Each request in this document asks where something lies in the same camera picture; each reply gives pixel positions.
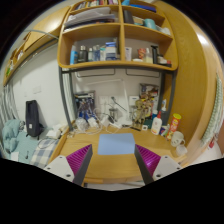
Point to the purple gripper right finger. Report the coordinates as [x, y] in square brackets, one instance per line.
[152, 166]

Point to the black tumbler on shelf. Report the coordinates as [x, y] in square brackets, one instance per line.
[155, 54]

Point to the stacked papers on shelf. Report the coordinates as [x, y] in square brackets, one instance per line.
[90, 16]

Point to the teal blanket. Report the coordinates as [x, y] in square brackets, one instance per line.
[10, 132]

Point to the blue mouse pad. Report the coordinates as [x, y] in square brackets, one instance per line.
[116, 144]

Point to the white glue bottle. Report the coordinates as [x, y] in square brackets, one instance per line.
[157, 124]

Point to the yellow red snack can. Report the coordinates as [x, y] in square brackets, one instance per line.
[174, 125]

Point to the black backpack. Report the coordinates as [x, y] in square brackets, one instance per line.
[33, 125]

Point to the white mug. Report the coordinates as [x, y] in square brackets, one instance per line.
[177, 139]

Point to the blue bottle on shelf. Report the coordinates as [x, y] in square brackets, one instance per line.
[73, 55]

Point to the wooden shelf unit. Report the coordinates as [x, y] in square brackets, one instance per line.
[124, 33]

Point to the blue white box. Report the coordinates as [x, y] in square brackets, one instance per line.
[111, 51]

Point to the plaid pillow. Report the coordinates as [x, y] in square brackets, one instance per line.
[43, 152]

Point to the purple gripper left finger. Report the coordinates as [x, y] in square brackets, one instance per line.
[72, 167]

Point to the dark bottle on shelf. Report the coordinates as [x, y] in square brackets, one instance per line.
[83, 54]

